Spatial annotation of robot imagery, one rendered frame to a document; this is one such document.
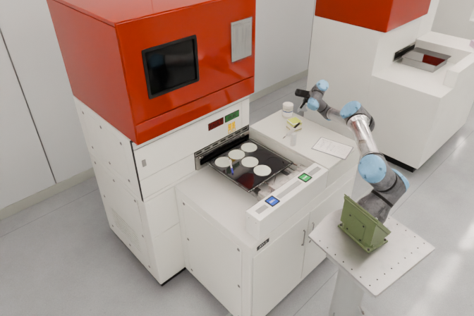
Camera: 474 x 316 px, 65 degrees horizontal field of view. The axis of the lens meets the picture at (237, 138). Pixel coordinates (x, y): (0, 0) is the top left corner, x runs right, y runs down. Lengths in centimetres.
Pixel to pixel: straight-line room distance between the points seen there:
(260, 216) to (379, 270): 58
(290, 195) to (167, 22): 101
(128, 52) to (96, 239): 187
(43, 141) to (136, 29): 197
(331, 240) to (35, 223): 244
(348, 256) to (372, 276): 14
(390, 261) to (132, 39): 151
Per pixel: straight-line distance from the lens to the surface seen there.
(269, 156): 227
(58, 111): 339
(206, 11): 187
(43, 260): 321
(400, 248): 201
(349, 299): 228
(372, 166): 175
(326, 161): 217
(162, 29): 174
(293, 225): 211
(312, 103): 236
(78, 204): 354
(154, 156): 202
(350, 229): 195
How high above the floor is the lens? 225
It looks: 34 degrees down
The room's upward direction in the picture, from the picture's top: 1 degrees counter-clockwise
